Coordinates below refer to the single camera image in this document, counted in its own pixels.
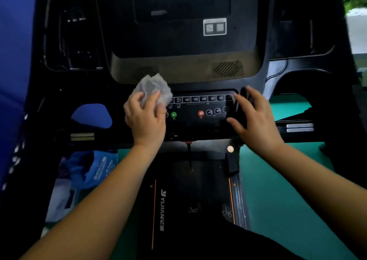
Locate person's right hand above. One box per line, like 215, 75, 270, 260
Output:
226, 86, 285, 158

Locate person's left hand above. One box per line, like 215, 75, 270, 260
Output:
123, 90, 167, 150

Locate white wipe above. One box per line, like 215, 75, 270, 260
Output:
130, 74, 173, 108

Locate person's right forearm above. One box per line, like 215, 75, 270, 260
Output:
265, 143, 367, 258

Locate person's left forearm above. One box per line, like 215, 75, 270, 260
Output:
19, 144, 161, 260

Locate black treadmill console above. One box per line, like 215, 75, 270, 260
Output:
27, 0, 362, 151

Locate silver square sticker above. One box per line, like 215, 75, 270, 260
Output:
203, 18, 227, 36

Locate black treadmill belt deck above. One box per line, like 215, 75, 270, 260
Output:
137, 151, 251, 260

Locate blue printed bag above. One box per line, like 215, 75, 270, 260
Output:
61, 150, 119, 190

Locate white ledge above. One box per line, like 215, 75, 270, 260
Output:
345, 8, 367, 54

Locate person's black clothing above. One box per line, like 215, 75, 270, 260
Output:
198, 220, 305, 260

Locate white package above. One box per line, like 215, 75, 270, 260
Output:
45, 179, 76, 224

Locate blue panel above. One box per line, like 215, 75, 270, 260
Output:
0, 0, 39, 183

